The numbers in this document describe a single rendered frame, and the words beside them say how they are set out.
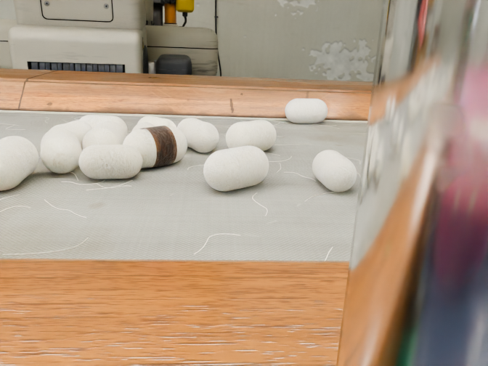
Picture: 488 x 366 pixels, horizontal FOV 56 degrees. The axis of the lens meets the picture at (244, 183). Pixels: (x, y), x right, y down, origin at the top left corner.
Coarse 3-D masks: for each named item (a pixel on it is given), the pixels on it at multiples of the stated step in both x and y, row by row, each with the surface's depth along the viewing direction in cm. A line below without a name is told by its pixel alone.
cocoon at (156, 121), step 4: (148, 116) 30; (152, 116) 30; (140, 120) 30; (144, 120) 30; (148, 120) 30; (152, 120) 30; (156, 120) 30; (160, 120) 30; (164, 120) 30; (168, 120) 30; (156, 124) 29; (160, 124) 29; (164, 124) 29; (168, 124) 29; (172, 124) 30
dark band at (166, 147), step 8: (144, 128) 25; (152, 128) 25; (160, 128) 25; (168, 128) 25; (152, 136) 24; (160, 136) 25; (168, 136) 25; (160, 144) 24; (168, 144) 25; (160, 152) 24; (168, 152) 25; (176, 152) 25; (160, 160) 25; (168, 160) 25
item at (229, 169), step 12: (216, 156) 21; (228, 156) 21; (240, 156) 22; (252, 156) 22; (264, 156) 23; (204, 168) 22; (216, 168) 21; (228, 168) 21; (240, 168) 21; (252, 168) 22; (264, 168) 22; (216, 180) 21; (228, 180) 21; (240, 180) 22; (252, 180) 22
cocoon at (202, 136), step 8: (184, 120) 29; (192, 120) 29; (184, 128) 29; (192, 128) 28; (200, 128) 28; (208, 128) 28; (192, 136) 28; (200, 136) 28; (208, 136) 28; (216, 136) 28; (192, 144) 28; (200, 144) 28; (208, 144) 28; (216, 144) 28
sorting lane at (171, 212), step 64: (0, 128) 33; (128, 128) 35; (320, 128) 38; (0, 192) 21; (64, 192) 21; (128, 192) 22; (192, 192) 22; (256, 192) 22; (320, 192) 23; (0, 256) 15; (64, 256) 15; (128, 256) 16; (192, 256) 16; (256, 256) 16; (320, 256) 16
